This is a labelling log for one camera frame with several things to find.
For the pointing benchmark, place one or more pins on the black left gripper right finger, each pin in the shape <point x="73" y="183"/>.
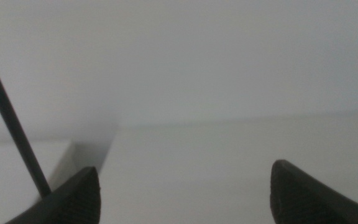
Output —
<point x="300" y="199"/>

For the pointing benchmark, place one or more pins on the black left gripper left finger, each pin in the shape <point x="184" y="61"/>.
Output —
<point x="70" y="202"/>

